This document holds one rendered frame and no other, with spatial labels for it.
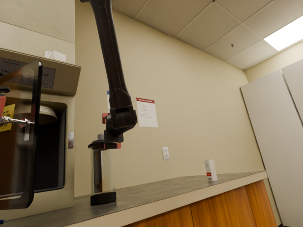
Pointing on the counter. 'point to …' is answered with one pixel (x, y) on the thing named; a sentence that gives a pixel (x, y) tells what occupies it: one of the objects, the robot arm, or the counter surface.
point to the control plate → (5, 70)
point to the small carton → (57, 56)
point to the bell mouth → (47, 115)
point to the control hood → (73, 82)
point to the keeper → (70, 140)
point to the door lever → (12, 121)
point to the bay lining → (51, 154)
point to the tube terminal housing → (13, 215)
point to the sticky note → (8, 110)
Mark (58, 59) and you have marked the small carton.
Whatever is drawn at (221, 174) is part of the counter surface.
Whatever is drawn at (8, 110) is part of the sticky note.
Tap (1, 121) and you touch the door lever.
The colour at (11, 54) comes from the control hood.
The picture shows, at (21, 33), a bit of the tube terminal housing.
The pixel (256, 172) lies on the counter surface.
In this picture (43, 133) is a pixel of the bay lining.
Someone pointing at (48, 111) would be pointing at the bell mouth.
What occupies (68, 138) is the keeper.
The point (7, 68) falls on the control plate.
